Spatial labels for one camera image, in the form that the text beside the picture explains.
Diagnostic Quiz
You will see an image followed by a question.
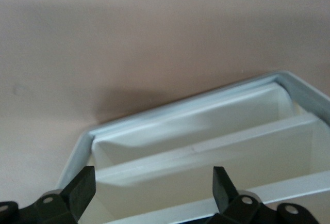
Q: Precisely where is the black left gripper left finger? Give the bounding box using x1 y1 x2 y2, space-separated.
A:
0 166 97 224

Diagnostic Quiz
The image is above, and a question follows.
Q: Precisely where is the white drawer cabinet housing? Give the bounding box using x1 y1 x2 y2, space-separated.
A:
55 70 330 224

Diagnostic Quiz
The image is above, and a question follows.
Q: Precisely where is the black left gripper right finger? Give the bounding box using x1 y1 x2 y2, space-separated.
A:
212 166 320 224

